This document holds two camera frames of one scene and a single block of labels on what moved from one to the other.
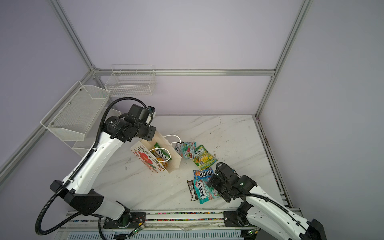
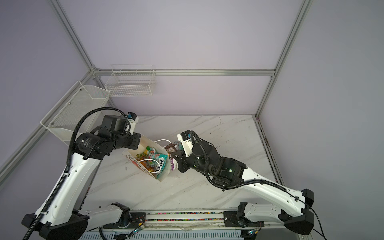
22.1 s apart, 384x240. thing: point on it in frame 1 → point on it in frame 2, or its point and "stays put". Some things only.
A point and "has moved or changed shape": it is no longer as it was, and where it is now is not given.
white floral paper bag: [159, 155] has moved or changed shape
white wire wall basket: [131, 80] stays put
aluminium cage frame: [94, 71] stays put
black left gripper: [149, 137] → [135, 137]
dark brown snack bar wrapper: [192, 190] → [171, 148]
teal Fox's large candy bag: [204, 192] → [158, 161]
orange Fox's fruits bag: [164, 163] → [143, 155]
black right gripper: [216, 179] → [180, 160]
